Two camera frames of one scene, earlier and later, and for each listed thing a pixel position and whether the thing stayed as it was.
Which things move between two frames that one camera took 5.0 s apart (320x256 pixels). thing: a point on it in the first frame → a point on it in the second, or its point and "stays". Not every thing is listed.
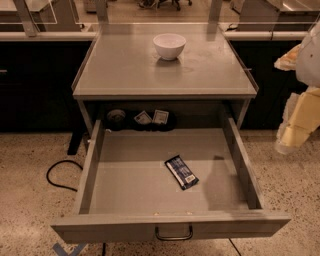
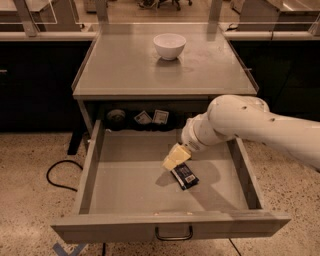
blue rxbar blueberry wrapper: [184, 176] stays
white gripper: [309, 61] → [192, 137]
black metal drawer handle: [175, 237] stays
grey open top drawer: [126, 189] stays
